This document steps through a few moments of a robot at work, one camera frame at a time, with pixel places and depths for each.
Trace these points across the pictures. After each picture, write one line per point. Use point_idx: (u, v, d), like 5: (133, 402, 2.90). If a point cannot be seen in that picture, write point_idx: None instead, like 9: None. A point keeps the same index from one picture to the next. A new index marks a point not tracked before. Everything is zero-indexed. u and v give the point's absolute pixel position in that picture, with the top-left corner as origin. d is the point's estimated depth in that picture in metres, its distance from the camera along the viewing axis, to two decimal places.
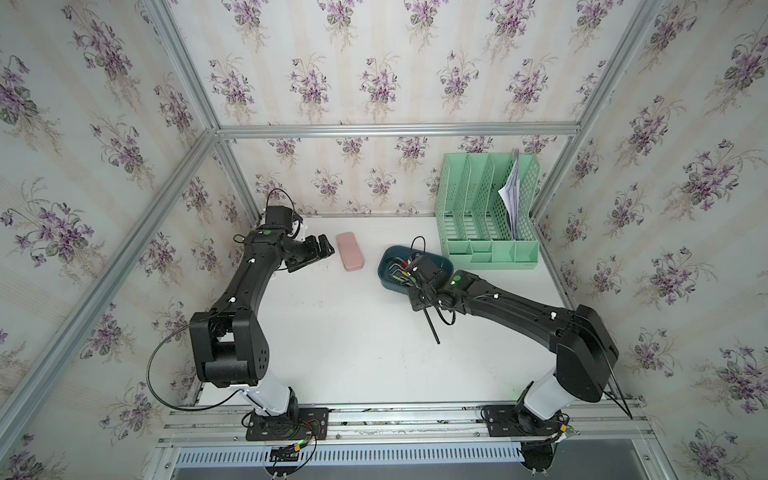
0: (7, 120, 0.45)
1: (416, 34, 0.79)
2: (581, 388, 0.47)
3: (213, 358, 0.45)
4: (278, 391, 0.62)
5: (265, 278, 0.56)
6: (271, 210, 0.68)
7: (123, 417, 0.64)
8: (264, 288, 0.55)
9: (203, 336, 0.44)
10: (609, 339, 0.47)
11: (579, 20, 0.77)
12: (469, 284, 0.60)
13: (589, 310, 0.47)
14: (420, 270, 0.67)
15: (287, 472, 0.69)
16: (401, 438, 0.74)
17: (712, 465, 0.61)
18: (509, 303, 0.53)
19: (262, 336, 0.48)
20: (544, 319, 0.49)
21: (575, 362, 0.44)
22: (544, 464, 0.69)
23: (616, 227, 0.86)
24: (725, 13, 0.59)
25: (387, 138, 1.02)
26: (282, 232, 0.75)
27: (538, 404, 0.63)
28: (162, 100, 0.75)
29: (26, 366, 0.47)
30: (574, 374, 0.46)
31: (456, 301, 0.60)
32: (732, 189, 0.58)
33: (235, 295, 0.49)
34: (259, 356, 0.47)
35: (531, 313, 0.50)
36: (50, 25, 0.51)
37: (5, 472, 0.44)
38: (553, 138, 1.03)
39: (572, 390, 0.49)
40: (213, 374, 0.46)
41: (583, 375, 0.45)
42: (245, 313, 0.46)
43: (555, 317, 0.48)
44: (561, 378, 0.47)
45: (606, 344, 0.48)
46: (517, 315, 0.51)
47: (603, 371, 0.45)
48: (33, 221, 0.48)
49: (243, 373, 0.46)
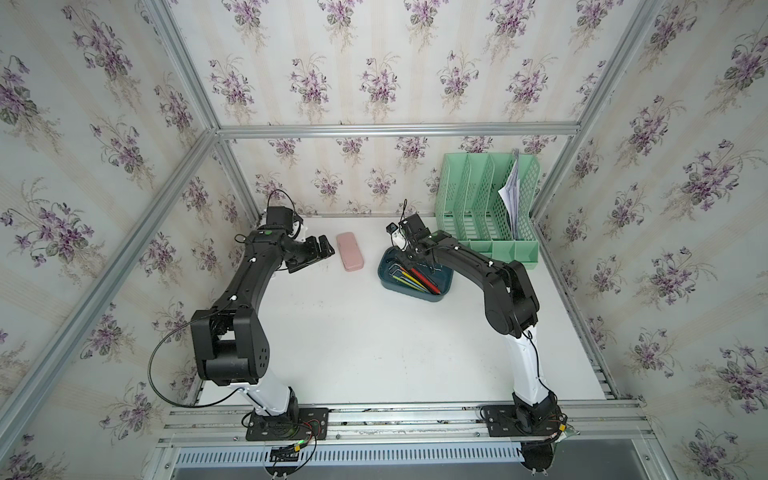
0: (6, 120, 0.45)
1: (416, 35, 0.79)
2: (499, 321, 0.60)
3: (214, 357, 0.45)
4: (278, 389, 0.62)
5: (266, 276, 0.56)
6: (271, 209, 0.69)
7: (123, 417, 0.64)
8: (265, 287, 0.56)
9: (203, 335, 0.44)
10: (531, 288, 0.59)
11: (579, 20, 0.77)
12: (443, 238, 0.74)
13: (519, 265, 0.59)
14: (409, 223, 0.82)
15: (287, 472, 0.69)
16: (401, 438, 0.74)
17: (712, 465, 0.61)
18: (463, 253, 0.67)
19: (262, 335, 0.48)
20: (482, 265, 0.62)
21: (492, 297, 0.58)
22: (544, 464, 0.69)
23: (616, 227, 0.86)
24: (724, 13, 0.59)
25: (387, 138, 1.02)
26: (283, 232, 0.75)
27: (524, 387, 0.66)
28: (162, 100, 0.75)
29: (27, 366, 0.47)
30: (493, 309, 0.60)
31: (428, 251, 0.75)
32: (732, 189, 0.58)
33: (235, 293, 0.49)
34: (259, 354, 0.47)
35: (472, 260, 0.65)
36: (50, 25, 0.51)
37: (5, 472, 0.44)
38: (553, 138, 1.03)
39: (493, 322, 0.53)
40: (212, 371, 0.46)
41: (497, 309, 0.59)
42: (245, 310, 0.47)
43: (491, 264, 0.62)
44: (486, 315, 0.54)
45: (528, 293, 0.59)
46: (463, 262, 0.66)
47: (519, 312, 0.58)
48: (33, 221, 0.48)
49: (243, 370, 0.46)
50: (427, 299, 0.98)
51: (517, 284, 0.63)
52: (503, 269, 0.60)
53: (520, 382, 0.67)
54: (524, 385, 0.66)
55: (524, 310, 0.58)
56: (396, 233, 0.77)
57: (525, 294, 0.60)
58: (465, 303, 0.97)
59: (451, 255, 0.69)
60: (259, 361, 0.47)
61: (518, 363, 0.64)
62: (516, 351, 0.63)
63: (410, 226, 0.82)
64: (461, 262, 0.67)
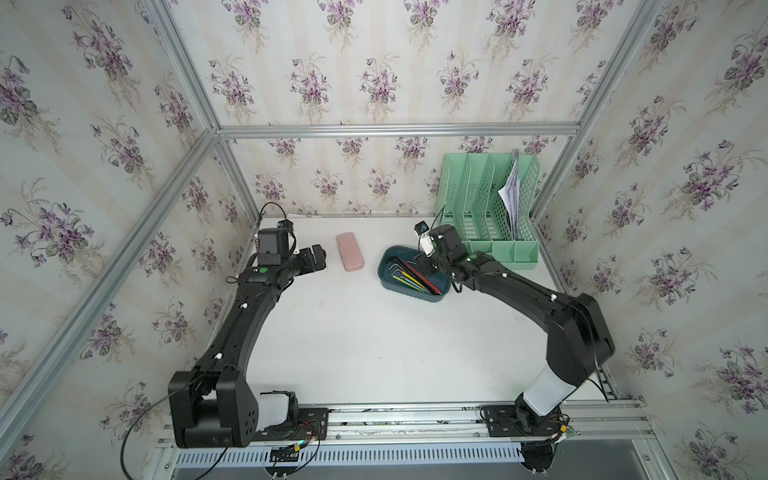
0: (6, 120, 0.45)
1: (416, 35, 0.79)
2: (566, 368, 0.49)
3: (193, 424, 0.40)
4: (277, 404, 0.61)
5: (257, 325, 0.51)
6: (264, 234, 0.61)
7: (123, 417, 0.64)
8: (255, 337, 0.50)
9: (183, 403, 0.39)
10: (606, 330, 0.48)
11: (579, 20, 0.77)
12: (484, 262, 0.63)
13: (592, 299, 0.48)
14: (445, 237, 0.69)
15: (287, 472, 0.69)
16: (401, 438, 0.74)
17: (712, 465, 0.61)
18: (515, 283, 0.56)
19: (251, 400, 0.43)
20: (544, 300, 0.51)
21: (561, 341, 0.47)
22: (544, 465, 0.69)
23: (616, 227, 0.86)
24: (724, 13, 0.59)
25: (387, 138, 1.02)
26: (279, 266, 0.60)
27: (538, 398, 0.63)
28: (162, 100, 0.75)
29: (27, 366, 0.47)
30: (559, 354, 0.49)
31: (467, 276, 0.65)
32: (732, 189, 0.58)
33: (221, 350, 0.44)
34: (246, 419, 0.41)
35: (532, 292, 0.53)
36: (50, 26, 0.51)
37: (5, 472, 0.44)
38: (553, 138, 1.03)
39: (558, 368, 0.51)
40: (190, 436, 0.41)
41: (568, 355, 0.47)
42: (231, 374, 0.41)
43: (555, 299, 0.50)
44: (550, 359, 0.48)
45: (604, 335, 0.48)
46: (517, 293, 0.55)
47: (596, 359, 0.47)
48: (33, 221, 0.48)
49: (226, 440, 0.41)
50: (427, 299, 0.98)
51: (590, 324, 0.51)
52: (571, 305, 0.49)
53: (535, 386, 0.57)
54: (540, 397, 0.62)
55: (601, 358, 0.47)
56: (424, 235, 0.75)
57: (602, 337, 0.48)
58: (465, 303, 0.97)
59: (499, 285, 0.59)
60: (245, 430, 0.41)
61: (549, 390, 0.59)
62: (554, 382, 0.56)
63: (447, 241, 0.69)
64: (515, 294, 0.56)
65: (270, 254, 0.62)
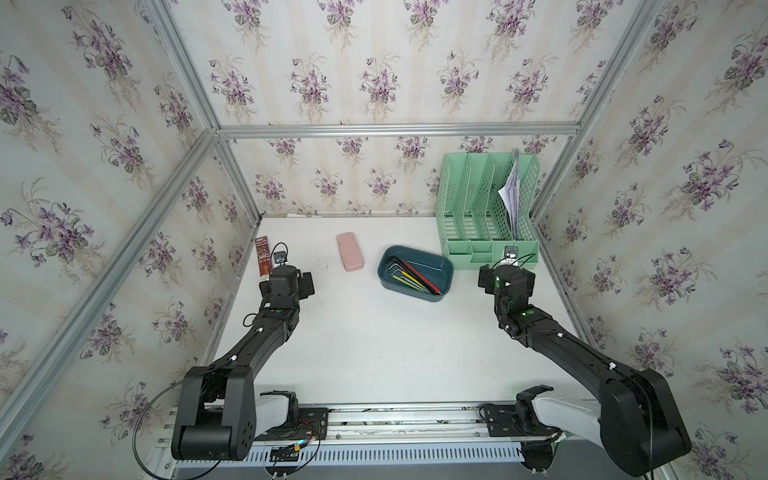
0: (6, 120, 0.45)
1: (416, 35, 0.79)
2: (626, 450, 0.43)
3: (194, 424, 0.41)
4: (274, 410, 0.59)
5: (269, 348, 0.55)
6: (274, 280, 0.66)
7: (123, 417, 0.64)
8: (266, 359, 0.54)
9: (190, 394, 0.42)
10: (677, 417, 0.42)
11: (579, 20, 0.77)
12: (540, 320, 0.62)
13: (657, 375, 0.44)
14: (511, 286, 0.66)
15: (287, 472, 0.69)
16: (401, 438, 0.74)
17: (712, 465, 0.61)
18: (571, 346, 0.53)
19: (252, 412, 0.44)
20: (601, 369, 0.47)
21: (619, 415, 0.42)
22: (544, 465, 0.69)
23: (616, 227, 0.86)
24: (725, 13, 0.59)
25: (387, 138, 1.02)
26: (293, 308, 0.69)
27: (553, 415, 0.61)
28: (162, 100, 0.75)
29: (27, 366, 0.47)
30: (617, 432, 0.43)
31: (519, 333, 0.63)
32: (732, 189, 0.58)
33: (236, 355, 0.49)
34: (245, 428, 0.41)
35: (590, 360, 0.49)
36: (51, 26, 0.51)
37: (5, 472, 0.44)
38: (553, 138, 1.03)
39: (618, 450, 0.44)
40: (187, 444, 0.40)
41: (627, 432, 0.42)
42: (241, 370, 0.45)
43: (615, 369, 0.47)
44: (605, 434, 0.47)
45: (673, 422, 0.43)
46: (573, 355, 0.52)
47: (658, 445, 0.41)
48: (33, 221, 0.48)
49: (222, 453, 0.40)
50: (428, 299, 0.98)
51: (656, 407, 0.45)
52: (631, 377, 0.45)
53: (557, 407, 0.60)
54: (556, 416, 0.60)
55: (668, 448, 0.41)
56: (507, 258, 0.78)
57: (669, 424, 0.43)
58: (465, 303, 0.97)
59: (555, 346, 0.56)
60: (241, 444, 0.40)
61: (570, 423, 0.56)
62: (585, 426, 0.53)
63: (512, 290, 0.66)
64: (570, 357, 0.53)
65: (281, 296, 0.67)
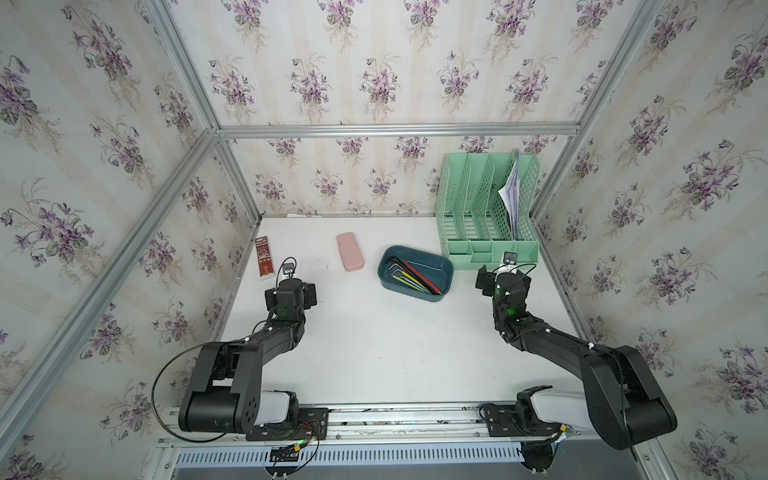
0: (6, 120, 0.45)
1: (416, 34, 0.79)
2: (608, 424, 0.44)
3: (205, 391, 0.43)
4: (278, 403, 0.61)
5: (280, 343, 0.61)
6: (282, 295, 0.69)
7: (123, 417, 0.64)
8: (274, 352, 0.58)
9: (206, 365, 0.45)
10: (655, 391, 0.44)
11: (579, 20, 0.77)
12: (533, 323, 0.66)
13: (634, 352, 0.46)
14: (511, 295, 0.69)
15: (287, 472, 0.69)
16: (401, 438, 0.74)
17: (712, 465, 0.61)
18: (556, 337, 0.58)
19: (258, 390, 0.46)
20: (582, 350, 0.51)
21: (597, 387, 0.45)
22: (544, 464, 0.69)
23: (616, 227, 0.86)
24: (725, 13, 0.59)
25: (387, 138, 1.02)
26: (299, 320, 0.72)
27: (551, 408, 0.61)
28: (162, 100, 0.75)
29: (26, 366, 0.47)
30: (599, 407, 0.46)
31: (515, 338, 0.67)
32: (732, 189, 0.58)
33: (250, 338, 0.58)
34: (250, 402, 0.43)
35: (571, 343, 0.54)
36: (51, 26, 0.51)
37: (5, 472, 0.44)
38: (553, 138, 1.03)
39: (602, 427, 0.46)
40: (194, 415, 0.42)
41: (605, 404, 0.44)
42: (253, 346, 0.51)
43: (594, 349, 0.50)
44: (589, 413, 0.50)
45: (652, 395, 0.45)
46: (557, 341, 0.56)
47: (637, 414, 0.43)
48: (33, 221, 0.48)
49: (226, 425, 0.41)
50: (428, 299, 0.98)
51: (636, 381, 0.48)
52: (611, 355, 0.48)
53: (553, 398, 0.61)
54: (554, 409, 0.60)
55: (647, 417, 0.42)
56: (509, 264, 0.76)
57: (649, 396, 0.45)
58: (465, 303, 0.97)
59: (542, 339, 0.60)
60: (245, 418, 0.42)
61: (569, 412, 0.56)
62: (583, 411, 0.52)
63: (512, 298, 0.69)
64: (554, 344, 0.57)
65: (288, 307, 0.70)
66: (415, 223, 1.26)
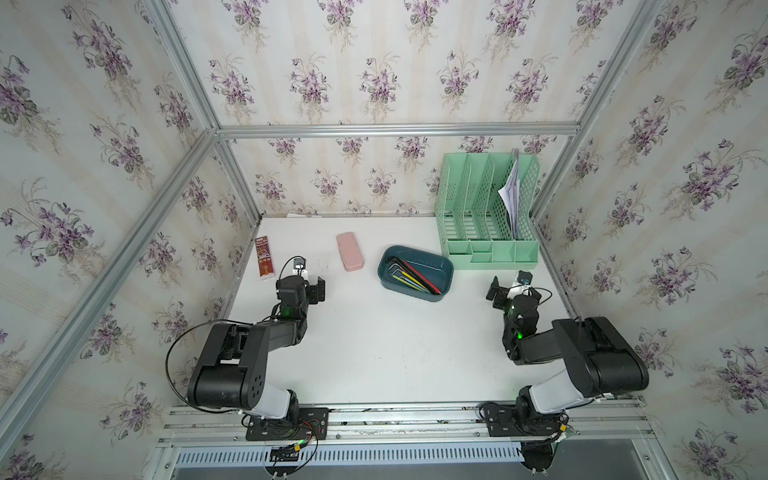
0: (6, 120, 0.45)
1: (416, 34, 0.79)
2: (581, 376, 0.49)
3: (214, 365, 0.45)
4: (278, 396, 0.61)
5: (282, 334, 0.62)
6: (283, 292, 0.70)
7: (123, 417, 0.64)
8: (278, 342, 0.59)
9: (216, 340, 0.48)
10: (626, 345, 0.49)
11: (579, 19, 0.76)
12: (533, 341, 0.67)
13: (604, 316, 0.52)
14: (525, 317, 0.72)
15: (287, 472, 0.69)
16: (401, 438, 0.74)
17: (712, 465, 0.61)
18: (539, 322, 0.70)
19: (264, 370, 0.48)
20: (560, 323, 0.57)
21: (567, 342, 0.52)
22: (544, 464, 0.69)
23: (616, 227, 0.86)
24: (725, 13, 0.59)
25: (387, 138, 1.02)
26: (300, 317, 0.74)
27: (546, 397, 0.63)
28: (162, 100, 0.75)
29: (26, 365, 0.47)
30: (573, 364, 0.50)
31: (519, 358, 0.71)
32: (732, 189, 0.58)
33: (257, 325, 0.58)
34: (256, 381, 0.45)
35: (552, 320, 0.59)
36: (50, 25, 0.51)
37: (5, 472, 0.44)
38: (553, 138, 1.03)
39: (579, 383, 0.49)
40: (202, 387, 0.44)
41: (575, 357, 0.50)
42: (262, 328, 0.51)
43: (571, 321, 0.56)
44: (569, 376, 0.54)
45: (623, 349, 0.48)
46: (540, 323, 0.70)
47: (608, 365, 0.46)
48: (33, 221, 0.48)
49: (232, 398, 0.43)
50: (428, 299, 0.98)
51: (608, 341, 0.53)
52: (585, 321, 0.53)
53: (545, 385, 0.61)
54: (547, 395, 0.62)
55: (613, 362, 0.46)
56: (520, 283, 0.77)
57: (619, 350, 0.50)
58: (466, 303, 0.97)
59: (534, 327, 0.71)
60: (251, 393, 0.43)
61: (557, 396, 0.59)
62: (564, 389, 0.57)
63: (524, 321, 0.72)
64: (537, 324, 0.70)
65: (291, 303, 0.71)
66: (415, 223, 1.26)
